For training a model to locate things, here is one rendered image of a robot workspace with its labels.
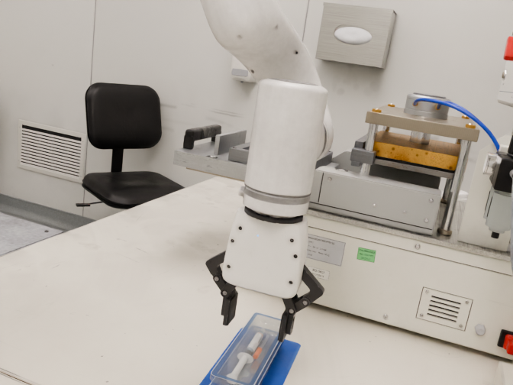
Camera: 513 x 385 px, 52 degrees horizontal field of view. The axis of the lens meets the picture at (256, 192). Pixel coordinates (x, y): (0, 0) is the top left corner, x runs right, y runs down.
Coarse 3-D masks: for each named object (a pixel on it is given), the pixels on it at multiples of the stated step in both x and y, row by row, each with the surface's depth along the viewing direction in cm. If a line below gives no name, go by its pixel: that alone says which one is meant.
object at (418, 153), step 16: (384, 144) 91; (400, 144) 91; (416, 144) 95; (432, 144) 98; (448, 144) 102; (384, 160) 91; (400, 160) 91; (416, 160) 89; (432, 160) 87; (448, 160) 88; (448, 176) 88
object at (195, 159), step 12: (228, 132) 110; (240, 132) 114; (204, 144) 114; (216, 144) 105; (228, 144) 109; (180, 156) 104; (192, 156) 103; (204, 156) 102; (216, 156) 104; (192, 168) 103; (204, 168) 103; (216, 168) 102; (228, 168) 101; (240, 168) 100; (240, 180) 103
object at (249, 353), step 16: (256, 320) 78; (272, 320) 78; (240, 336) 73; (256, 336) 73; (272, 336) 74; (240, 352) 69; (256, 352) 69; (224, 368) 65; (240, 368) 65; (256, 368) 66
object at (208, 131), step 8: (192, 128) 108; (200, 128) 110; (208, 128) 113; (216, 128) 117; (184, 136) 107; (192, 136) 106; (200, 136) 109; (208, 136) 114; (184, 144) 107; (192, 144) 107
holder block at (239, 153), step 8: (240, 144) 106; (248, 144) 108; (232, 152) 101; (240, 152) 100; (248, 152) 100; (328, 152) 113; (232, 160) 101; (240, 160) 101; (320, 160) 103; (328, 160) 112
